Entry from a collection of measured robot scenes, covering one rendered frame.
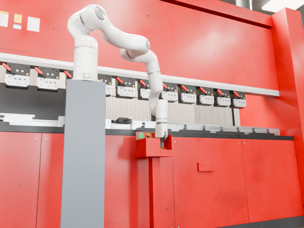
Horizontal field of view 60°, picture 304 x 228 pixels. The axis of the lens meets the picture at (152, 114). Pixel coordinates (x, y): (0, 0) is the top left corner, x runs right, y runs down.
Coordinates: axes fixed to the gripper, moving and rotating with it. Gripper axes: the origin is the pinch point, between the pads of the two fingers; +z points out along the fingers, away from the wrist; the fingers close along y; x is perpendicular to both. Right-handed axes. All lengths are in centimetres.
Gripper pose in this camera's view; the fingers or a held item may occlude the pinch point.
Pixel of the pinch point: (161, 145)
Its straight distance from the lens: 183.7
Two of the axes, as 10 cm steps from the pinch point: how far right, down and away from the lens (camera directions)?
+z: -0.1, 10.0, -0.7
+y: 4.8, -0.6, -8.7
